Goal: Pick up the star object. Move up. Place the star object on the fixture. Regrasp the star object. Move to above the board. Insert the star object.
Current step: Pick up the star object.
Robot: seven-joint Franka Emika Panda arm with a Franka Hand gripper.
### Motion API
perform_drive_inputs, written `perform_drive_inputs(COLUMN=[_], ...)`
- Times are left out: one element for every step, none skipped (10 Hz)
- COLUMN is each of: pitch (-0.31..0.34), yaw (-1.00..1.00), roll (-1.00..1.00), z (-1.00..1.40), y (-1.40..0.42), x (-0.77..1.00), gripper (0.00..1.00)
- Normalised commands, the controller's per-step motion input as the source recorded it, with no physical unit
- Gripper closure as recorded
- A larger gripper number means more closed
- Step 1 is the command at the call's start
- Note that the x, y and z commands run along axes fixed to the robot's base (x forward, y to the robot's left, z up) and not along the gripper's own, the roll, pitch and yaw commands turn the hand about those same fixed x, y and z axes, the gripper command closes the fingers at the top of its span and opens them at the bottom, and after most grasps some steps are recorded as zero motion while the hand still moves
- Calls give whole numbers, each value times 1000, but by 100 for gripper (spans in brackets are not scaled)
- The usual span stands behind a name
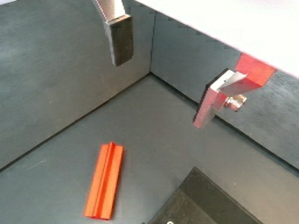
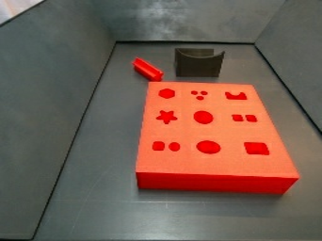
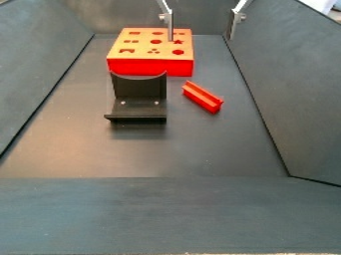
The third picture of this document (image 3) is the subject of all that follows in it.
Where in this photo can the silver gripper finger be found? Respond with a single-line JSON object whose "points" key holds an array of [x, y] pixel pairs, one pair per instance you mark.
{"points": [[166, 16], [236, 16]]}

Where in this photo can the red star prism object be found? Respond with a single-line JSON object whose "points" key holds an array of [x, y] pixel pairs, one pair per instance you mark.
{"points": [[202, 97]]}

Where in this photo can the black curved fixture stand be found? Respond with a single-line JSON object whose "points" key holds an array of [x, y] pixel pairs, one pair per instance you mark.
{"points": [[140, 98]]}

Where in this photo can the red shape-sorting block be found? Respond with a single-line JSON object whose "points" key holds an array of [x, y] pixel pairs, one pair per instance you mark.
{"points": [[144, 53]]}

